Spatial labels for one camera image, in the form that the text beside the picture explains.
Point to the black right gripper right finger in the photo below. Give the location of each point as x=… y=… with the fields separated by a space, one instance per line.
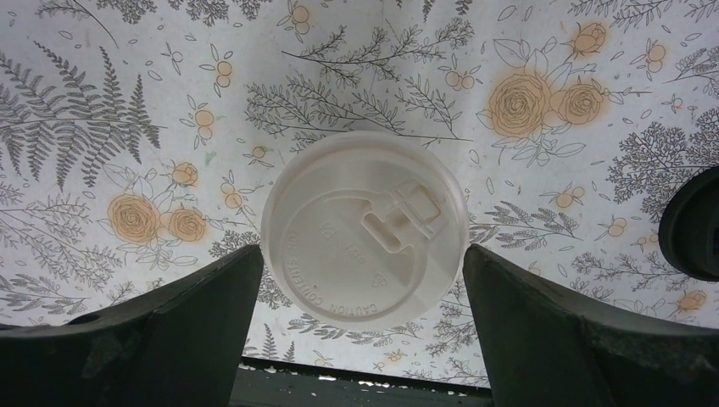
x=544 y=344

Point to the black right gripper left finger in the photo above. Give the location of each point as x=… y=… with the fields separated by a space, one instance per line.
x=178 y=345

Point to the white coffee lid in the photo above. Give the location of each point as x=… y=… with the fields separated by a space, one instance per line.
x=364 y=230

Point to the black coffee lid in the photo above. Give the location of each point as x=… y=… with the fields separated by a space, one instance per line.
x=688 y=232

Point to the floral tablecloth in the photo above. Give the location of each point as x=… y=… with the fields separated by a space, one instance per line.
x=139 y=139

